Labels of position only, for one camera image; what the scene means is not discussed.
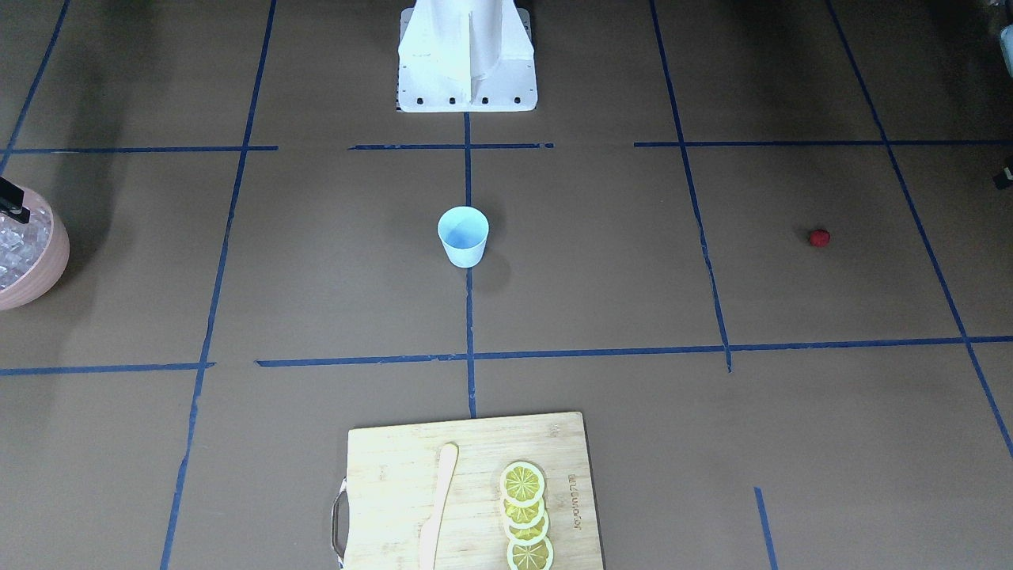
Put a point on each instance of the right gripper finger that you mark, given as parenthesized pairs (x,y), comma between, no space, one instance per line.
(12,205)

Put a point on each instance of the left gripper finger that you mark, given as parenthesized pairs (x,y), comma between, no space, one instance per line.
(1003,180)

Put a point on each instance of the red strawberry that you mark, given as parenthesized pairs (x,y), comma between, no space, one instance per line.
(819,238)

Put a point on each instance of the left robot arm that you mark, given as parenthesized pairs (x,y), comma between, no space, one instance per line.
(1005,42)

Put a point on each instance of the ice cubes in bowl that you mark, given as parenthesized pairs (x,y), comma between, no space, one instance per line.
(22,244)

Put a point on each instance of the light blue cup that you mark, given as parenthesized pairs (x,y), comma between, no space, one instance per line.
(463,232)

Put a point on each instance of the pink bowl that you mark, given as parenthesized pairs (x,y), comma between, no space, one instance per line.
(50,266)

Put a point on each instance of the wooden cutting board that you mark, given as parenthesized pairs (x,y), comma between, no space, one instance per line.
(388,490)

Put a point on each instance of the lemon slice one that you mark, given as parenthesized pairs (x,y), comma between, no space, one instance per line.
(522,484)

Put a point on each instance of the lemon slice two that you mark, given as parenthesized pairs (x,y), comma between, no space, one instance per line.
(523,517)

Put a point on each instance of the lemon slice three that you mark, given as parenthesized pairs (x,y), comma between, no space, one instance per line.
(528,535)

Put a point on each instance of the lemon slice four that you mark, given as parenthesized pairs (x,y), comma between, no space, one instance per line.
(536,556)

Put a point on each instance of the white camera pole stand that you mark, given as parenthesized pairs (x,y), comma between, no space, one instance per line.
(466,56)

